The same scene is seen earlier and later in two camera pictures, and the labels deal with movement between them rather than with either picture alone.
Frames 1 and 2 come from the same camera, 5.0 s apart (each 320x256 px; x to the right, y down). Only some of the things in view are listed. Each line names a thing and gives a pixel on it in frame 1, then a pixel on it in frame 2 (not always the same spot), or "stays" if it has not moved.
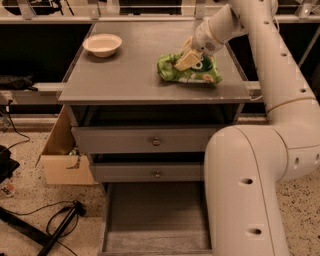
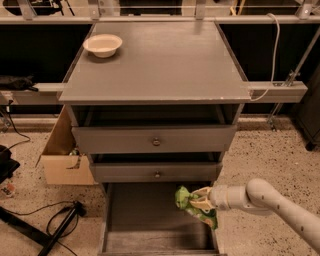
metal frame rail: [49, 93] stays
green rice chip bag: [207, 72] → [183, 200]
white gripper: [204, 40] → [219, 197]
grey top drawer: [142, 139] stays
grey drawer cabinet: [148, 137] stays
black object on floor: [7, 164] stays
